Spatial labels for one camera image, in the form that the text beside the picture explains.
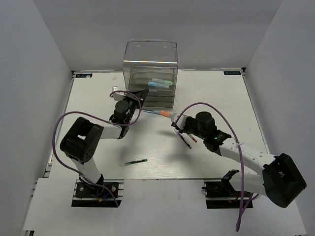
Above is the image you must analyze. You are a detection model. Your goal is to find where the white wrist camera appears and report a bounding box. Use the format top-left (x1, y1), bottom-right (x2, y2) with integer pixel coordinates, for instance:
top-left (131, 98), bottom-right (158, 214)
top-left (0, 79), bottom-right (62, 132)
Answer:
top-left (110, 86), bottom-right (125, 101)
top-left (171, 112), bottom-right (188, 130)

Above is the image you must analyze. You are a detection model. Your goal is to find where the clear acrylic drawer organizer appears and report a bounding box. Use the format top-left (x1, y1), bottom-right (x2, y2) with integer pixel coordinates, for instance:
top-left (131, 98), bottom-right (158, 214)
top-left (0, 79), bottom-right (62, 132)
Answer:
top-left (123, 40), bottom-right (178, 109)

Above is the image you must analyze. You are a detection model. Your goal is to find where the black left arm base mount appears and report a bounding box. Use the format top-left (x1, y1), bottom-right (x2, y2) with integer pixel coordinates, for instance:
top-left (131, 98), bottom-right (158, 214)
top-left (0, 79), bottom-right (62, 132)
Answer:
top-left (71, 179), bottom-right (125, 208)

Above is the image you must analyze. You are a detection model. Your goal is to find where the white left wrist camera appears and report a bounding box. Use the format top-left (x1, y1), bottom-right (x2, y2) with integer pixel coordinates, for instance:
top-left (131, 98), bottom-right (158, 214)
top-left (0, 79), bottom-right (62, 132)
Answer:
top-left (110, 86), bottom-right (125, 101)

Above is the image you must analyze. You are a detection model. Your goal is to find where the green cap highlighter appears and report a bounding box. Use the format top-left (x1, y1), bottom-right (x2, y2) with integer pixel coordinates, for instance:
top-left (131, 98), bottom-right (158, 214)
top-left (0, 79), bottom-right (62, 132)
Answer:
top-left (152, 78), bottom-right (173, 85)

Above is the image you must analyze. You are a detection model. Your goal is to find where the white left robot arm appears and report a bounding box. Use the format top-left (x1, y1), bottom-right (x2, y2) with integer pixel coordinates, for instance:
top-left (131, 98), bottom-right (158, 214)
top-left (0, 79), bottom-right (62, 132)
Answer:
top-left (60, 89), bottom-right (149, 196)

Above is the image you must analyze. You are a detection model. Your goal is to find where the purple ink pen refill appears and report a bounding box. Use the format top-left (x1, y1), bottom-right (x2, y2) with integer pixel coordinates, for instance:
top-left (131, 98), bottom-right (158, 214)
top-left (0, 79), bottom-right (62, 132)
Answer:
top-left (174, 129), bottom-right (192, 149)

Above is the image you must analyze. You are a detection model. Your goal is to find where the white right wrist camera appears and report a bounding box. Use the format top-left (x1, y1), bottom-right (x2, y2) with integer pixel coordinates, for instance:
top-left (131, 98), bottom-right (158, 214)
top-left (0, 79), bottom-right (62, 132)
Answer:
top-left (171, 112), bottom-right (188, 130)

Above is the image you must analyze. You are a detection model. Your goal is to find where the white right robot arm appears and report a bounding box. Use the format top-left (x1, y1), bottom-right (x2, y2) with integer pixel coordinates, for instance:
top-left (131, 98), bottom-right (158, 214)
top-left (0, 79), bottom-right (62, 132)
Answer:
top-left (171, 112), bottom-right (307, 208)

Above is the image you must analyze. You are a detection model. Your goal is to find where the orange cap highlighter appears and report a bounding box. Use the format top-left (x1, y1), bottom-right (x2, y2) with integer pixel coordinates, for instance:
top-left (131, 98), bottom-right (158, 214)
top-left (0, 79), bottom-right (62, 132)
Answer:
top-left (159, 111), bottom-right (179, 122)

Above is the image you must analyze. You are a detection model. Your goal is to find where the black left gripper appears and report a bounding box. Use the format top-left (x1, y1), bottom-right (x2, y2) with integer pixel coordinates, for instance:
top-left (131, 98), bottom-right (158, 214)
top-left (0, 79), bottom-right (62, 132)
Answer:
top-left (123, 88), bottom-right (149, 124)

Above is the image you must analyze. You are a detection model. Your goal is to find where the blue cap highlighter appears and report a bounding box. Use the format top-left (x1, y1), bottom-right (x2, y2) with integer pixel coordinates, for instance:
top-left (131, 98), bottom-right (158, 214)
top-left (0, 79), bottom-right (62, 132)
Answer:
top-left (148, 81), bottom-right (170, 89)

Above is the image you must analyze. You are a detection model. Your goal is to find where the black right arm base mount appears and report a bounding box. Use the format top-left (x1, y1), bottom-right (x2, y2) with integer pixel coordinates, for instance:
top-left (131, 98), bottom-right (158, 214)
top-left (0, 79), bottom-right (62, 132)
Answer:
top-left (201, 170), bottom-right (241, 209)

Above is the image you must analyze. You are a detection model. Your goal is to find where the green ink pen refill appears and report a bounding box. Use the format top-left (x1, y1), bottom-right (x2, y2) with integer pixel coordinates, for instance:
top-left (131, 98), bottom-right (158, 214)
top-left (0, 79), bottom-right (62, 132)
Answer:
top-left (120, 159), bottom-right (148, 167)

